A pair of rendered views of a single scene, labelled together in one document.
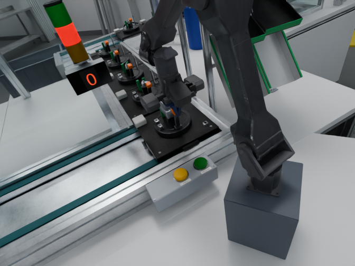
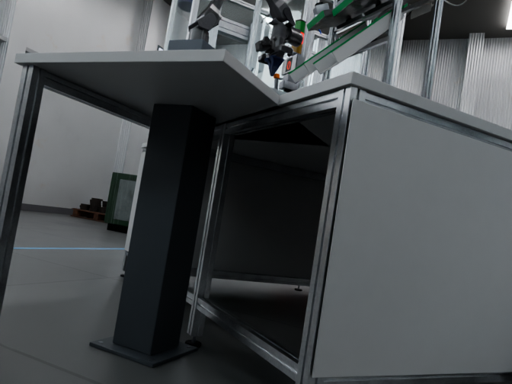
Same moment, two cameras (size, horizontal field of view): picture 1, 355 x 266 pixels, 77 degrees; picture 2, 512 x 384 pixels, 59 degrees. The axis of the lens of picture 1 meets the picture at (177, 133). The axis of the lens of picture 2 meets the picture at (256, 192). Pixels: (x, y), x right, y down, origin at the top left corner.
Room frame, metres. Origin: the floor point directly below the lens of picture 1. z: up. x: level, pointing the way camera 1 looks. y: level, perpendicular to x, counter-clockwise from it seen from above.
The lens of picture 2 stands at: (0.30, -1.74, 0.50)
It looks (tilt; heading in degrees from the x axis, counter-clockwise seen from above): 3 degrees up; 81
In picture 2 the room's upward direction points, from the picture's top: 9 degrees clockwise
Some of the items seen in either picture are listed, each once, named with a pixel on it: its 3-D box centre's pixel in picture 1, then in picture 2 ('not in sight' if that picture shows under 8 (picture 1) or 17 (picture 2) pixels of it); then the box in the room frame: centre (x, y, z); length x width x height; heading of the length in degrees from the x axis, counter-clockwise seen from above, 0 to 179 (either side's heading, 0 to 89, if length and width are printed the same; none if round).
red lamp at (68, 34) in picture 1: (68, 34); not in sight; (0.70, 0.22, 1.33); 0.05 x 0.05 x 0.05
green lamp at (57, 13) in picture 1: (58, 15); (299, 28); (0.70, 0.22, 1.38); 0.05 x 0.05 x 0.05
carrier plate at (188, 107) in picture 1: (173, 126); not in sight; (0.65, 0.01, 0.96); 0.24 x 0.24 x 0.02; 18
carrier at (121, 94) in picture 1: (145, 88); not in sight; (0.89, 0.09, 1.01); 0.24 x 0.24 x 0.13; 18
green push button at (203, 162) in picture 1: (201, 163); not in sight; (0.44, -0.04, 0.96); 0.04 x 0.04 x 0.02
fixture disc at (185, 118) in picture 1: (172, 122); not in sight; (0.65, 0.01, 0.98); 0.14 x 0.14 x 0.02
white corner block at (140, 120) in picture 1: (140, 122); not in sight; (0.71, 0.13, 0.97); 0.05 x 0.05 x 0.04; 18
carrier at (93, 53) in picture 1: (106, 47); not in sight; (1.59, 0.31, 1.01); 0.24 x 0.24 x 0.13; 18
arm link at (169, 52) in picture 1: (164, 58); (279, 30); (0.57, -0.02, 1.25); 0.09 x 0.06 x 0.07; 24
